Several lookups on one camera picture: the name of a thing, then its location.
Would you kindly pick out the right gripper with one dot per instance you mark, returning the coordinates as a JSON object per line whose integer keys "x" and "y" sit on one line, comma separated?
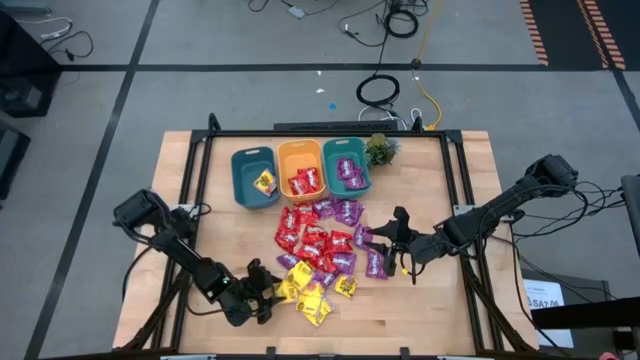
{"x": 417, "y": 247}

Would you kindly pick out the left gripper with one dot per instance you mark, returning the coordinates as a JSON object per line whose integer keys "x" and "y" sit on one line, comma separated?
{"x": 245, "y": 300}

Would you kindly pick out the yellow Sour Patch candy packet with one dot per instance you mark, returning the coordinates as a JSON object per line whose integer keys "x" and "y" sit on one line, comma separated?
{"x": 346, "y": 286}
{"x": 265, "y": 182}
{"x": 313, "y": 290}
{"x": 321, "y": 315}
{"x": 300, "y": 275}
{"x": 287, "y": 292}
{"x": 306, "y": 303}

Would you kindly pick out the purple Skittles candy packet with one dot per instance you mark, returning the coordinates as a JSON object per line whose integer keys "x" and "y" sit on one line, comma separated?
{"x": 345, "y": 262}
{"x": 375, "y": 264}
{"x": 325, "y": 207}
{"x": 361, "y": 236}
{"x": 324, "y": 278}
{"x": 349, "y": 211}
{"x": 357, "y": 182}
{"x": 287, "y": 260}
{"x": 345, "y": 168}

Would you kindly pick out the red Skittles candy packet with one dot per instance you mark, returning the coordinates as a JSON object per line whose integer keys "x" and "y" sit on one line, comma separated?
{"x": 326, "y": 263}
{"x": 310, "y": 251}
{"x": 312, "y": 177}
{"x": 315, "y": 234}
{"x": 286, "y": 240}
{"x": 289, "y": 220}
{"x": 341, "y": 241}
{"x": 299, "y": 186}
{"x": 305, "y": 212}

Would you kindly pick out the green teal plastic basket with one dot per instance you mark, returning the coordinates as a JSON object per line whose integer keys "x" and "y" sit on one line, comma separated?
{"x": 335, "y": 147}

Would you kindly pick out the orange plastic basket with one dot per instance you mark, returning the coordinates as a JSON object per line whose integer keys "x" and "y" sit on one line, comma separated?
{"x": 295, "y": 155}

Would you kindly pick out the dark teal plastic basket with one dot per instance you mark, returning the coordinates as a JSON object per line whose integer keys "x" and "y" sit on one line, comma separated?
{"x": 245, "y": 165}

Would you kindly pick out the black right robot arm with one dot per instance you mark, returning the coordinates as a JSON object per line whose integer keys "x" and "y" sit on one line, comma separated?
{"x": 500, "y": 205}

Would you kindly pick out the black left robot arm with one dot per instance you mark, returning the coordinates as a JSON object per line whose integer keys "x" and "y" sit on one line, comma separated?
{"x": 195, "y": 265}

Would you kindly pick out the small artificial potted plant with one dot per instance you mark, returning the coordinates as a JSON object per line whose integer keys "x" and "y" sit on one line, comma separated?
{"x": 381, "y": 150}

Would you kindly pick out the black power strip bar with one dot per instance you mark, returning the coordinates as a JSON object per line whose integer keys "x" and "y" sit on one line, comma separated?
{"x": 345, "y": 126}

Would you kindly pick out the white paper label sheet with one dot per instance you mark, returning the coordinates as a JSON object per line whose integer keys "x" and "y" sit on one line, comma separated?
{"x": 542, "y": 290}

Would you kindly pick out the black metal beam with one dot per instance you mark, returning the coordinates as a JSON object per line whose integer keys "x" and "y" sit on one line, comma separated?
{"x": 600, "y": 312}

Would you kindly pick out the grey power adapter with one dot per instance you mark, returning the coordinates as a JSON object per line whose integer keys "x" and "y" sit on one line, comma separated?
{"x": 296, "y": 11}

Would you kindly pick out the hazard-striped floor mat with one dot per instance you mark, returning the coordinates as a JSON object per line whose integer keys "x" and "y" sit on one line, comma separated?
{"x": 560, "y": 30}

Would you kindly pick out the dark equipment case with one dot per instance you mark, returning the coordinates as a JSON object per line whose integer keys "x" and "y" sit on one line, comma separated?
{"x": 10, "y": 155}

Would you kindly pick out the black cabinet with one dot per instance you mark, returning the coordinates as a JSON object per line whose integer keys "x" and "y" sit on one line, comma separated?
{"x": 25, "y": 85}

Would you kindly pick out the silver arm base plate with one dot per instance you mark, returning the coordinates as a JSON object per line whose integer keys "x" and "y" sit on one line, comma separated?
{"x": 186, "y": 207}
{"x": 461, "y": 209}

